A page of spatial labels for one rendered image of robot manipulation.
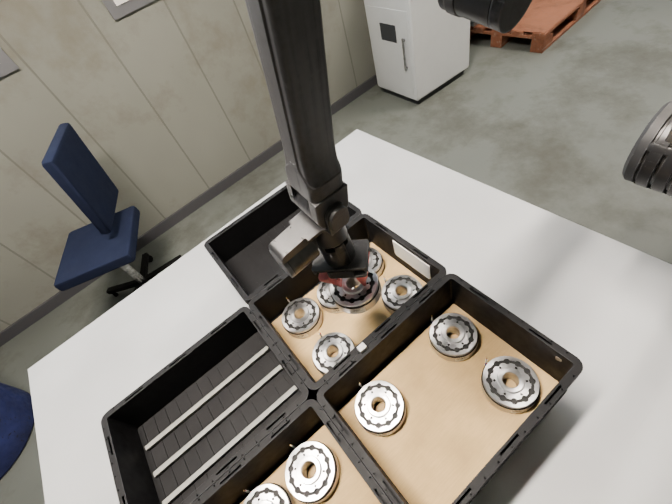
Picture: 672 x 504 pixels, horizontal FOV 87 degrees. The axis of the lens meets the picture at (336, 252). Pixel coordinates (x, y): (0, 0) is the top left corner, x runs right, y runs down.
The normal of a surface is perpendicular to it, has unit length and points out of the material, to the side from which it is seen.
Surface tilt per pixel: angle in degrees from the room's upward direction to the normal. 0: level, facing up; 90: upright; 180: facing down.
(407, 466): 0
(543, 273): 0
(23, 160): 90
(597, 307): 0
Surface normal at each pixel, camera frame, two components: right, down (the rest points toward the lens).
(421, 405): -0.25, -0.61
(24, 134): 0.62, 0.50
